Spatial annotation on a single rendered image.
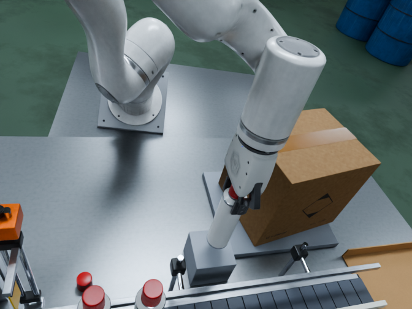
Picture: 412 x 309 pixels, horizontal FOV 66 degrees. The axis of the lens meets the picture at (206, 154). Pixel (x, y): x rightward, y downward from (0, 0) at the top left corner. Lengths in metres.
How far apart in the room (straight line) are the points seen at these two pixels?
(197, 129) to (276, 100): 0.81
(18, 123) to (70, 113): 1.33
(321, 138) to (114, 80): 0.54
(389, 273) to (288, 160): 0.51
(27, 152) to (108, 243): 0.41
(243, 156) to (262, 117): 0.09
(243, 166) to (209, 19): 0.24
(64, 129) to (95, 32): 0.55
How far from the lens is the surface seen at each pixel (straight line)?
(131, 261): 0.87
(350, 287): 0.96
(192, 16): 0.41
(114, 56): 0.73
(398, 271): 1.16
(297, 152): 0.82
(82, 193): 0.99
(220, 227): 0.69
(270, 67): 0.44
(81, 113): 1.26
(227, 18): 0.42
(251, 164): 0.52
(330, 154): 0.87
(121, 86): 0.77
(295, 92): 0.45
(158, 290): 0.56
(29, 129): 2.51
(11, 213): 0.51
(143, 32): 0.82
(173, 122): 1.25
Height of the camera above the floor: 1.60
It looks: 42 degrees down
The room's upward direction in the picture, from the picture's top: 16 degrees clockwise
